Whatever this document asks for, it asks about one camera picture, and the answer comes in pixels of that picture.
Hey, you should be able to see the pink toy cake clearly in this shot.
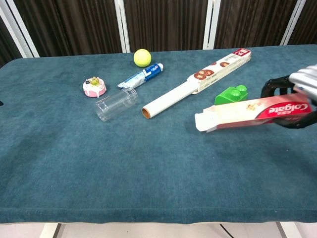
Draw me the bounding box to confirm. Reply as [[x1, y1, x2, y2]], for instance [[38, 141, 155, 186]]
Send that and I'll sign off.
[[82, 76, 107, 99]]

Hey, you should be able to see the dark ribbed screen panel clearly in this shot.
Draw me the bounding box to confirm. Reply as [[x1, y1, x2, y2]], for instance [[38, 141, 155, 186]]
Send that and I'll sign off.
[[0, 14, 26, 68], [288, 0, 317, 46], [213, 0, 298, 50], [123, 0, 209, 53], [12, 0, 123, 58]]

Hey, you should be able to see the white baking paper roll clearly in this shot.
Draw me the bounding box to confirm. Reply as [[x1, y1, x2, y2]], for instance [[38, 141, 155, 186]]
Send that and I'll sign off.
[[142, 81, 199, 120]]

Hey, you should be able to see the white screen post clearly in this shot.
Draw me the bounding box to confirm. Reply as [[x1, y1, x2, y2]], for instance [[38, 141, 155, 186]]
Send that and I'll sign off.
[[0, 0, 41, 59], [279, 0, 308, 46], [202, 0, 221, 51], [113, 0, 131, 54]]

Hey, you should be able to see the teal table cloth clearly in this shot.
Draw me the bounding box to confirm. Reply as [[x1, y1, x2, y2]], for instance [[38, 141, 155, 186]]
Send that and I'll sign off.
[[0, 44, 317, 225]]

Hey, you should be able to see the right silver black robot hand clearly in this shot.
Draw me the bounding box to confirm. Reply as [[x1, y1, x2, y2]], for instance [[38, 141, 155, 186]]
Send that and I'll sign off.
[[261, 63, 317, 130]]

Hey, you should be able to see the clear plastic cup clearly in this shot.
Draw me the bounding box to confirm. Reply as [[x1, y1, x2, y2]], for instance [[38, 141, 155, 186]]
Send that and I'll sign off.
[[95, 87, 139, 122]]

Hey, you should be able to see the white table leg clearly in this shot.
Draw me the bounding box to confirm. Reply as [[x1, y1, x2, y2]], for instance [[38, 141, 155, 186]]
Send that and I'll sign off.
[[42, 223, 62, 238], [275, 221, 299, 238]]

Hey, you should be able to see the green toy building block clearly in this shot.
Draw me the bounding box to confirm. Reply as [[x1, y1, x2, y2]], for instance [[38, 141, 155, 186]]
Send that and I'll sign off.
[[214, 84, 249, 106]]

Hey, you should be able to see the long white baking paper box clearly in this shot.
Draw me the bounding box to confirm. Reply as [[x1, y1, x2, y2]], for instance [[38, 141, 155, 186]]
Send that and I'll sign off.
[[186, 48, 253, 94]]

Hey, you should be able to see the yellow tennis ball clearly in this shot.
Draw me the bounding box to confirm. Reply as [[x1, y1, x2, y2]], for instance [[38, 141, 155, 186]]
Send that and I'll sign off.
[[133, 49, 152, 68]]

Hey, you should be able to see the red Colgate toothpaste box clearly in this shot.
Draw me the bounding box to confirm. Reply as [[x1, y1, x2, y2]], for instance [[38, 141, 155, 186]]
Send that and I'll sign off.
[[194, 93, 314, 133]]

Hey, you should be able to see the blue white toothpaste tube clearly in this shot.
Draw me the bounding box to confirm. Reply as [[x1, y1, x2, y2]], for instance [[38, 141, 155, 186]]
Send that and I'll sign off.
[[117, 62, 164, 89]]

